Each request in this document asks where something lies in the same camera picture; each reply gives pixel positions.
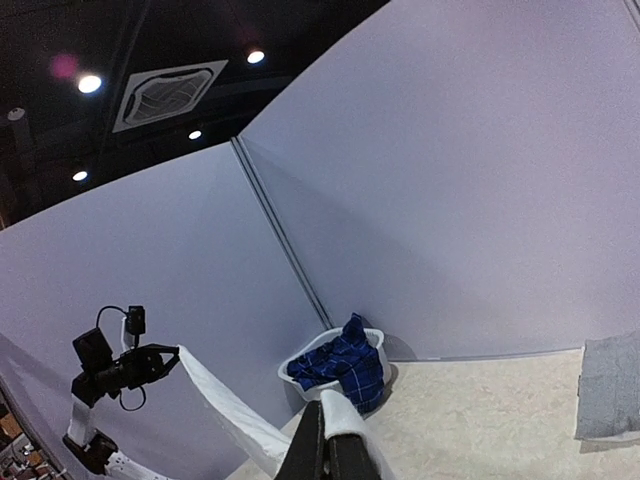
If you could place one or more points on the folded grey towel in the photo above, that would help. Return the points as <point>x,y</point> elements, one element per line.
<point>608,390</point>

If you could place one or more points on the white plastic laundry basket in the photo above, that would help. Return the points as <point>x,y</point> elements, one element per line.
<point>375,337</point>

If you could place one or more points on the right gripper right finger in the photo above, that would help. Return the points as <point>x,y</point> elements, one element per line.
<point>348,459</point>

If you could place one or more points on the blue plaid shirt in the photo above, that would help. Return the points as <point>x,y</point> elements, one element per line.
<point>349,359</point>

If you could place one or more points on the left corner wall post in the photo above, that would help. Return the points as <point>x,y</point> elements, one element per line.
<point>257,185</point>

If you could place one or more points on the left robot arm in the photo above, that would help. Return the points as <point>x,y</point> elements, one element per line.
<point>96,451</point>

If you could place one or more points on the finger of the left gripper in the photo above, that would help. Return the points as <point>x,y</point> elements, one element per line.
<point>168,360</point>
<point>161,349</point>

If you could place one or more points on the white t-shirt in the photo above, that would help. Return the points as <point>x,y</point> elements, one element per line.
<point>262,442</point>

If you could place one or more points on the ceiling air conditioner vent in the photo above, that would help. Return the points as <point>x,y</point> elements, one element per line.
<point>156,95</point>

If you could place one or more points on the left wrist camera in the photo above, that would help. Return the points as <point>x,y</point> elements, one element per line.
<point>133,326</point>

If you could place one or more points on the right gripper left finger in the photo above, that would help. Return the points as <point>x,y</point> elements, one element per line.
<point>305,457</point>

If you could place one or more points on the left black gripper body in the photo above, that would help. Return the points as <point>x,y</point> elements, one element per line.
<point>102,374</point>

